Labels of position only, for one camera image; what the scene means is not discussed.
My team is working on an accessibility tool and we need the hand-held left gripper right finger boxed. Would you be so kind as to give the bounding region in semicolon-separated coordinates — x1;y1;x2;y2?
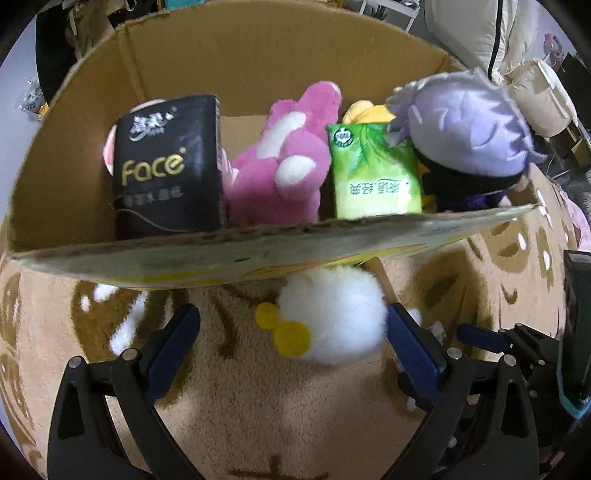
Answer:
386;302;541;480

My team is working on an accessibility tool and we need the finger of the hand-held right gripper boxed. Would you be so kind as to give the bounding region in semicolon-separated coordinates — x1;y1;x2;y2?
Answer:
457;323;563;370

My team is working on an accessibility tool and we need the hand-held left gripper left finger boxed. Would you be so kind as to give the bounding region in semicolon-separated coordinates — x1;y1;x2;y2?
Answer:
46;302;202;480

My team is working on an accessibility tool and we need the white fluffy plush toy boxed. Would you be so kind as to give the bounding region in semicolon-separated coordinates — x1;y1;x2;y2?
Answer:
254;267;389;367

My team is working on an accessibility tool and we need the black tissue pack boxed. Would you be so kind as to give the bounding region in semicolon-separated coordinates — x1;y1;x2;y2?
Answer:
113;95;227;241

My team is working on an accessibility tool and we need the green tissue pack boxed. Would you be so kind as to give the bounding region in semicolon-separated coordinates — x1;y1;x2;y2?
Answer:
326;121;423;219

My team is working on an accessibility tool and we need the purple-haired plush doll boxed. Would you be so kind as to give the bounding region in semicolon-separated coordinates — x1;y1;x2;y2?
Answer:
385;69;548;213

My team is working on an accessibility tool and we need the yellow plush toy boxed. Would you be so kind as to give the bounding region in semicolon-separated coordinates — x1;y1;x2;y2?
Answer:
342;102;398;125

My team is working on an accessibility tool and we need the cardboard box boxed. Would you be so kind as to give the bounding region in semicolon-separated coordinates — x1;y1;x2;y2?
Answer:
7;0;541;288

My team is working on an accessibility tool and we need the pink cloth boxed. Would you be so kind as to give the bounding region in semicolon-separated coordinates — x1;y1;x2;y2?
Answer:
566;193;591;241

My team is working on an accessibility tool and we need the black monitor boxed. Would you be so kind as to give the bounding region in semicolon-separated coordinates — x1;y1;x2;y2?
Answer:
561;53;591;99

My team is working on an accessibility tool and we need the pink desk fan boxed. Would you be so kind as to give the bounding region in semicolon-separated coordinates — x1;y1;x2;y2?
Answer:
542;33;567;70

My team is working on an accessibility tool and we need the crinkled plastic packet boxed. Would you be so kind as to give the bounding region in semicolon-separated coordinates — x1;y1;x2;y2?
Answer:
18;78;48;121

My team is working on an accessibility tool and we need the white jacket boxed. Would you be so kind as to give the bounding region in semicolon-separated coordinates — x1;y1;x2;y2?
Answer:
424;0;580;139

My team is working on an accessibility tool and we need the white trolley cart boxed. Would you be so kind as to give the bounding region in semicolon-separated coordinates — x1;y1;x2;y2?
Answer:
360;0;422;33

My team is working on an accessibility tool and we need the black hanging coat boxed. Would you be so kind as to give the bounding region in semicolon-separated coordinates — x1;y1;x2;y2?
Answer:
34;0;121;90

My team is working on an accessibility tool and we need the beige hanging coat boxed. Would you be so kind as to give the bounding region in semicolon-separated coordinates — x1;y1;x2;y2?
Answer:
65;0;116;61

